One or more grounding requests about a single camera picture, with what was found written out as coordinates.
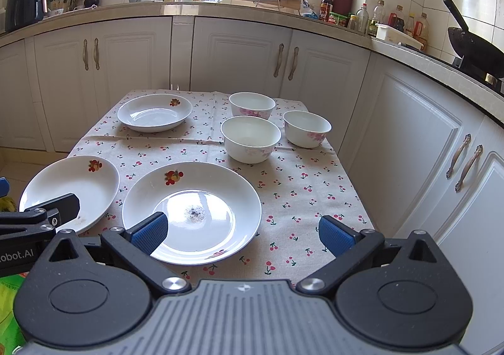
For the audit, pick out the green packaging bag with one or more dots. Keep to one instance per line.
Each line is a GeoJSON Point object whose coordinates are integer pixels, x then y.
{"type": "Point", "coordinates": [10, 335]}

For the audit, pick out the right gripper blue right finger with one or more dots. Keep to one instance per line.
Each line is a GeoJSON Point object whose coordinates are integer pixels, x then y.
{"type": "Point", "coordinates": [353, 251]}

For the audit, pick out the dark sauce bottle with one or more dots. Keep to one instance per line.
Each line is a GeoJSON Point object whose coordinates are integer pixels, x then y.
{"type": "Point", "coordinates": [325, 10]}

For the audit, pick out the stained white fruit plate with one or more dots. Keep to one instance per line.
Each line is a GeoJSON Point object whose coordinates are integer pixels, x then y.
{"type": "Point", "coordinates": [212, 211]}

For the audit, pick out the white tray on counter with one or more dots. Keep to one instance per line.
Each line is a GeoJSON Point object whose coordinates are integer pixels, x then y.
{"type": "Point", "coordinates": [392, 35]}

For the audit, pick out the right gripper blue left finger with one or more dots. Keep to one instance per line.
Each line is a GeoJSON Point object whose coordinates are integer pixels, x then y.
{"type": "Point", "coordinates": [130, 249]}

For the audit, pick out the oil bottle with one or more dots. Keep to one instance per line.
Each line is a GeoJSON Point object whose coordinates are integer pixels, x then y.
{"type": "Point", "coordinates": [421, 31]}

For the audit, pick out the cherry print tablecloth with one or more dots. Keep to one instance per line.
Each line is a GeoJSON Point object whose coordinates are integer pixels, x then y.
{"type": "Point", "coordinates": [296, 187]}

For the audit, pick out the black air fryer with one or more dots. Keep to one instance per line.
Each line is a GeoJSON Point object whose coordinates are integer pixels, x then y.
{"type": "Point", "coordinates": [22, 13]}

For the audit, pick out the large plain white bowl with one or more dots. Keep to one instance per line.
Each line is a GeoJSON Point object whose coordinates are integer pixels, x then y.
{"type": "Point", "coordinates": [249, 140]}

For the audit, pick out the white floral bowl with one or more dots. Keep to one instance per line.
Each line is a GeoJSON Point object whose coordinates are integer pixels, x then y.
{"type": "Point", "coordinates": [251, 104]}
{"type": "Point", "coordinates": [305, 129]}

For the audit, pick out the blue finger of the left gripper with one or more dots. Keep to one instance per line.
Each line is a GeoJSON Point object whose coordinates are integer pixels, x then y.
{"type": "Point", "coordinates": [59, 210]}

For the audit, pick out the black wok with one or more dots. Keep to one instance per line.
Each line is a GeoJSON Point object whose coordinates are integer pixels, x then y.
{"type": "Point", "coordinates": [473, 49]}

